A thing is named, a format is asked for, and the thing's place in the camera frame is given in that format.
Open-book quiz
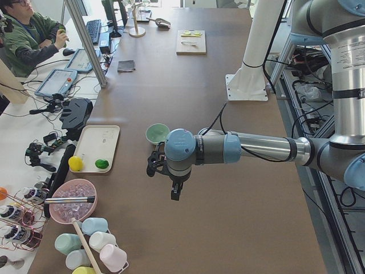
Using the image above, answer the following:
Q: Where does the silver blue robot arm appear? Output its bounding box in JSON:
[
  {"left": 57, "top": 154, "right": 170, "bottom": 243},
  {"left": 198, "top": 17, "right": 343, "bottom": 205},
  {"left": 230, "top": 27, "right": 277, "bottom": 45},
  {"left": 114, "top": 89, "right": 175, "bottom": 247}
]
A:
[{"left": 147, "top": 1, "right": 364, "bottom": 200}]

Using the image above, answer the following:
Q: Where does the copper wire bottle rack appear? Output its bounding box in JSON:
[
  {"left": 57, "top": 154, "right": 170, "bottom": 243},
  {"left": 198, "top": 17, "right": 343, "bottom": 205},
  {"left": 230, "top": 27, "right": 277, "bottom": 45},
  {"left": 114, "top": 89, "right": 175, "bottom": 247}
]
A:
[{"left": 1, "top": 188, "right": 48, "bottom": 252}]

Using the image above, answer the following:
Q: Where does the cream rabbit tray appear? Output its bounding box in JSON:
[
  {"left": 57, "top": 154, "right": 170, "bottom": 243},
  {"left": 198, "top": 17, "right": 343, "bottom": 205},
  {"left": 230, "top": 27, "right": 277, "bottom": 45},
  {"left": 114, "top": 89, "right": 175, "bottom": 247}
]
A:
[{"left": 69, "top": 125, "right": 120, "bottom": 174}]

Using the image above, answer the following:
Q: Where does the mint green bowl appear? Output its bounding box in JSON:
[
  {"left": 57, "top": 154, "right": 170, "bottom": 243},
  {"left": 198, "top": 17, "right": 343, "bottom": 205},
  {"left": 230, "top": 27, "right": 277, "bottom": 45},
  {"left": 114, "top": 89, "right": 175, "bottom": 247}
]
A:
[{"left": 145, "top": 123, "right": 170, "bottom": 144}]

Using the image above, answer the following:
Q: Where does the grey folded cloth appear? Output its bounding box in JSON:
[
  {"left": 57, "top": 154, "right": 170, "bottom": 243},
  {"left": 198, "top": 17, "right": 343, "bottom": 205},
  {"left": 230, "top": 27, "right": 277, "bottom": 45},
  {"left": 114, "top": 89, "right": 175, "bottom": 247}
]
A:
[{"left": 117, "top": 60, "right": 136, "bottom": 72}]

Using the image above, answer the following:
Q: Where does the pink bowl with ice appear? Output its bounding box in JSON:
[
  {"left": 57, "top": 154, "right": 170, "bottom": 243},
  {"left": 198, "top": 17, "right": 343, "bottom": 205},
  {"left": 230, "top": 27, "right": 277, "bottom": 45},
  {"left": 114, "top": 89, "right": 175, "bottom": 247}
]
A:
[{"left": 46, "top": 179, "right": 98, "bottom": 224}]

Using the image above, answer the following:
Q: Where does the light blue cup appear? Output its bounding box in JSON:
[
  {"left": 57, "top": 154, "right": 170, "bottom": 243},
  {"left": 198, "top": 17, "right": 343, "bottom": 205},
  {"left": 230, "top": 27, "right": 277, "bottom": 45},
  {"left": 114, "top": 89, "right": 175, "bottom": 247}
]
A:
[{"left": 82, "top": 217, "right": 108, "bottom": 236}]

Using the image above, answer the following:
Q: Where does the yellow lemon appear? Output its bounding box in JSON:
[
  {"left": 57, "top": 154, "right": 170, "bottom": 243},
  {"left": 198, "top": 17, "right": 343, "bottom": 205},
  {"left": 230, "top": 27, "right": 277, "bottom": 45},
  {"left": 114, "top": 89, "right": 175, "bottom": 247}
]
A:
[{"left": 68, "top": 156, "right": 83, "bottom": 172}]

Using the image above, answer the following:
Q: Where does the blue teach pendant near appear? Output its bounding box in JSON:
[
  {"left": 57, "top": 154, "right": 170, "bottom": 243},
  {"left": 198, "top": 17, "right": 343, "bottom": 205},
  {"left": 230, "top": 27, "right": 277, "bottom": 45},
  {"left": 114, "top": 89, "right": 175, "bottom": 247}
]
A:
[{"left": 35, "top": 68, "right": 78, "bottom": 98}]

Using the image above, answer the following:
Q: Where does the white ceramic spoon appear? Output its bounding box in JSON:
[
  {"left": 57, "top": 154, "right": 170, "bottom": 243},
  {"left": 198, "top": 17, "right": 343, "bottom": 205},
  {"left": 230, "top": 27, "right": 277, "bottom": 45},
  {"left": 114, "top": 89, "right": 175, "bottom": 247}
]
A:
[{"left": 181, "top": 40, "right": 197, "bottom": 46}]

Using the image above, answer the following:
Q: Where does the blue teach pendant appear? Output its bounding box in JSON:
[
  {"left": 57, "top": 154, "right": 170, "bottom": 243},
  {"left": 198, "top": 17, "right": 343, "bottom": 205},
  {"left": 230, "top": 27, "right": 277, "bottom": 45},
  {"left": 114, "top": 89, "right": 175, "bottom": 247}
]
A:
[
  {"left": 65, "top": 49, "right": 92, "bottom": 74},
  {"left": 35, "top": 68, "right": 78, "bottom": 98}
]

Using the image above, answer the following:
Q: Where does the black keyboard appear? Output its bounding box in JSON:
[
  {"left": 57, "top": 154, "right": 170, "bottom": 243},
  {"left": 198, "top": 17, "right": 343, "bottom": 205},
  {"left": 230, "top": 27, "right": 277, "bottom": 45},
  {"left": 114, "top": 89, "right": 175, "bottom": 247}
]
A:
[{"left": 86, "top": 19, "right": 102, "bottom": 45}]

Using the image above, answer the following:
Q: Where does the black monitor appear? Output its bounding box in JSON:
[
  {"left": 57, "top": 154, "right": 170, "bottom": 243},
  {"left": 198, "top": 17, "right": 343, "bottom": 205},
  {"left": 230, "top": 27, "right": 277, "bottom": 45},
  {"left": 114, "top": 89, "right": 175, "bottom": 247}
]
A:
[{"left": 102, "top": 0, "right": 128, "bottom": 38}]

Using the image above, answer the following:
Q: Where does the pale blue cup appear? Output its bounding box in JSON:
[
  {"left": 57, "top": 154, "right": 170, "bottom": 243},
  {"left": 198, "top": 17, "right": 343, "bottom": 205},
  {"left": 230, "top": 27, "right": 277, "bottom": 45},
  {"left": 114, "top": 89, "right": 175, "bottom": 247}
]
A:
[{"left": 66, "top": 249, "right": 91, "bottom": 270}]

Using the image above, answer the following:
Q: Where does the blue teach pendant far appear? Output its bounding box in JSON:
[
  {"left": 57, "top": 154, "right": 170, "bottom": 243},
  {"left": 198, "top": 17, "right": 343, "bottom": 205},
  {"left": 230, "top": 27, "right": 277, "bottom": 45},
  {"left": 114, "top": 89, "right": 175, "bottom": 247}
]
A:
[{"left": 65, "top": 49, "right": 92, "bottom": 74}]

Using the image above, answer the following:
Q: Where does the green lime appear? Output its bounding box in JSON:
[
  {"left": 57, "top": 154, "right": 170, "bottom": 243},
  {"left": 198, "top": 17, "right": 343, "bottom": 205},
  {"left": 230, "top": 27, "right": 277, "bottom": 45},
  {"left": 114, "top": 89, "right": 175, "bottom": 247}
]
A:
[{"left": 95, "top": 159, "right": 110, "bottom": 170}]

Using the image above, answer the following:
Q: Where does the metal scoop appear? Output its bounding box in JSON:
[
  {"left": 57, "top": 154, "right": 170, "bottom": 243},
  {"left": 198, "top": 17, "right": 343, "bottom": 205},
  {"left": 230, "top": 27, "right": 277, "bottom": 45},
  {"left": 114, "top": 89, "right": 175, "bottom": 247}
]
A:
[{"left": 147, "top": 17, "right": 171, "bottom": 29}]

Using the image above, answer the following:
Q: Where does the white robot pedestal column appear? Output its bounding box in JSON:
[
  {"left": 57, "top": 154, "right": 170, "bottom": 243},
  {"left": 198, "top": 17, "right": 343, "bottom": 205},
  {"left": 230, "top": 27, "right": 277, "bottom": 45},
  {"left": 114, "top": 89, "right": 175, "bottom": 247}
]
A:
[{"left": 225, "top": 0, "right": 287, "bottom": 101}]

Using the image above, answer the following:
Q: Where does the mint green cup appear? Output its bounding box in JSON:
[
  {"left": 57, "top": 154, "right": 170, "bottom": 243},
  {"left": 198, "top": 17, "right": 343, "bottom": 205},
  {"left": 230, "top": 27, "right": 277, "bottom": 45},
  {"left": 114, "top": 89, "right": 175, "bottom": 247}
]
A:
[{"left": 54, "top": 233, "right": 82, "bottom": 256}]

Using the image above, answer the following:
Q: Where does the yellow cup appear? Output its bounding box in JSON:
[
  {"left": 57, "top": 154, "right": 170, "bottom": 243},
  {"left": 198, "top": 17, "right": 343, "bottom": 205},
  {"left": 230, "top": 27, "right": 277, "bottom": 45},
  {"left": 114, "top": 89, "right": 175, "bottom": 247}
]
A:
[{"left": 72, "top": 266, "right": 96, "bottom": 274}]

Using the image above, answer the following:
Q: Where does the wooden mug tree stand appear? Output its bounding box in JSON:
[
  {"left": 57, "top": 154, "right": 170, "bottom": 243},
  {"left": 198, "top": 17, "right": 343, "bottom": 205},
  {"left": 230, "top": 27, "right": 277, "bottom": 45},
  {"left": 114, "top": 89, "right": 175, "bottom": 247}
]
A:
[{"left": 128, "top": 2, "right": 147, "bottom": 38}]

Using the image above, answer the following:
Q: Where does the yellow plastic knife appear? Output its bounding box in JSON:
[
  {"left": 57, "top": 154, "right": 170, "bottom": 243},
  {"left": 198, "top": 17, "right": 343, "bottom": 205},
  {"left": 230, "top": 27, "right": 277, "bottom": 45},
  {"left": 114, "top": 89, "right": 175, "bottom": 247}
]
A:
[{"left": 180, "top": 33, "right": 202, "bottom": 37}]

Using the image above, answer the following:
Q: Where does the white cup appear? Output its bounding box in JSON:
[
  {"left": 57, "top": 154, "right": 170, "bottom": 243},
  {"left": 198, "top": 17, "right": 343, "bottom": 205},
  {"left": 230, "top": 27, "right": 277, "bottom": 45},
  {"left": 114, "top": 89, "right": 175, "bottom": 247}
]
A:
[{"left": 89, "top": 231, "right": 116, "bottom": 252}]

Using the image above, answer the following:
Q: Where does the wooden cutting board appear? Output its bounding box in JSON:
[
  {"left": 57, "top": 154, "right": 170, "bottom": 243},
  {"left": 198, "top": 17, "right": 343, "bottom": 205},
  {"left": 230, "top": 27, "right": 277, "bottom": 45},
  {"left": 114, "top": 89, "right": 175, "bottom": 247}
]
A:
[{"left": 176, "top": 30, "right": 206, "bottom": 55}]

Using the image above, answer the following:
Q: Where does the aluminium frame post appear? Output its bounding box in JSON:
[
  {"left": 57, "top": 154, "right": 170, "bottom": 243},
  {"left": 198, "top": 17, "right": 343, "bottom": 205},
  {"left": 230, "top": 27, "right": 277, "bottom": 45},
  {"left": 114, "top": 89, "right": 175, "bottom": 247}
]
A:
[{"left": 64, "top": 0, "right": 107, "bottom": 88}]

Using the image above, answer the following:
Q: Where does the black controller device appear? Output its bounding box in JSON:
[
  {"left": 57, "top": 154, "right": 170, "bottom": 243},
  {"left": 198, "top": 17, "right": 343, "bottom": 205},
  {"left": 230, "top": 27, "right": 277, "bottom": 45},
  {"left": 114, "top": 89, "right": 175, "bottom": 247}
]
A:
[{"left": 59, "top": 98, "right": 93, "bottom": 141}]

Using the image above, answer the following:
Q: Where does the pink cup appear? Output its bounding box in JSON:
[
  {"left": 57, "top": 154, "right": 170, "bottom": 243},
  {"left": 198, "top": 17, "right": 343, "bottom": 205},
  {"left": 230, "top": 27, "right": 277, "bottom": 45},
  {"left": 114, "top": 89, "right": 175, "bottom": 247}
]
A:
[{"left": 99, "top": 244, "right": 129, "bottom": 273}]

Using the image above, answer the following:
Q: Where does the seated person green jacket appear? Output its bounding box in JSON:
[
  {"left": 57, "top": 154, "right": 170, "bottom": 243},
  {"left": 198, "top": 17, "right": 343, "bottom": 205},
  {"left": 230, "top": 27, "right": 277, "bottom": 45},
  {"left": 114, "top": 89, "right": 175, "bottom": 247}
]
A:
[{"left": 1, "top": 1, "right": 69, "bottom": 78}]

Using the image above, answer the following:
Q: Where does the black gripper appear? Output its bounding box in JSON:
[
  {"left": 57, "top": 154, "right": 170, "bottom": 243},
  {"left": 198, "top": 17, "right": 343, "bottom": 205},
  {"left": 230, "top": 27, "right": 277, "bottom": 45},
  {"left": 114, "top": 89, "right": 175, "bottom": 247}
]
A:
[{"left": 147, "top": 142, "right": 183, "bottom": 201}]

